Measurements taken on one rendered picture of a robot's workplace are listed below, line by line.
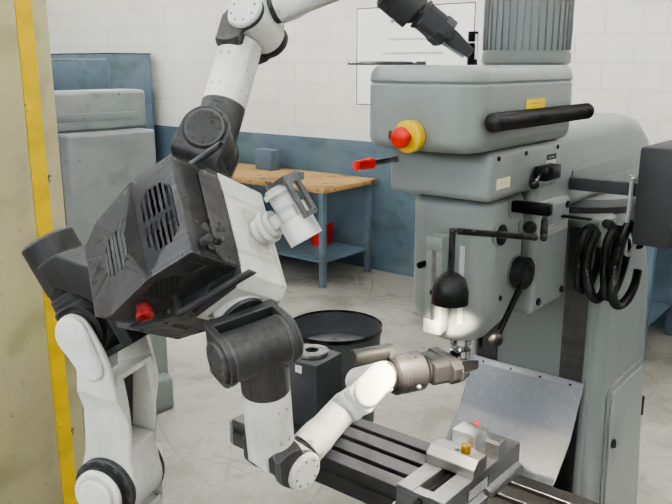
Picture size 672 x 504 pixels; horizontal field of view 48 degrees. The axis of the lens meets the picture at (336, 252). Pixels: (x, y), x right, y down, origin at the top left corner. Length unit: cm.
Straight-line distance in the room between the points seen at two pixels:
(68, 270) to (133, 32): 791
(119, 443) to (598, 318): 118
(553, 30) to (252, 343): 95
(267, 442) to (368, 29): 583
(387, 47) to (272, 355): 570
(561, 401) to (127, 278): 119
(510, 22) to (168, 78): 738
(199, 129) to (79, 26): 885
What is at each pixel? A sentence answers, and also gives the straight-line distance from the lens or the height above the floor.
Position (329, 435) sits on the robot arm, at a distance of 155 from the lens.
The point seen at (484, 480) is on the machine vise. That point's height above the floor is 98.
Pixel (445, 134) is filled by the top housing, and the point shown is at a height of 177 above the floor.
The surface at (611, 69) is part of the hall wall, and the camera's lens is 596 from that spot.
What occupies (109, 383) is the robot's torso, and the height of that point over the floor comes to 127.
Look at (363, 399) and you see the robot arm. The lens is 156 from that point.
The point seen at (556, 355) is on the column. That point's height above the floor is 115.
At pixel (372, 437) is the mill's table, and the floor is 94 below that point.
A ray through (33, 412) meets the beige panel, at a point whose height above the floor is 63.
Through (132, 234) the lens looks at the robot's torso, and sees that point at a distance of 136.
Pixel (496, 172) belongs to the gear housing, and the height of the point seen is 169.
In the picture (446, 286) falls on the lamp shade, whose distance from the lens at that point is 147.
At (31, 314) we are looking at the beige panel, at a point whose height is 100.
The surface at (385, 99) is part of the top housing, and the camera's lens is 148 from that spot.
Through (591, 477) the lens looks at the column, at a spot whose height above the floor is 83.
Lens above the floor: 189
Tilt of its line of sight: 14 degrees down
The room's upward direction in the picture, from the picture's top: straight up
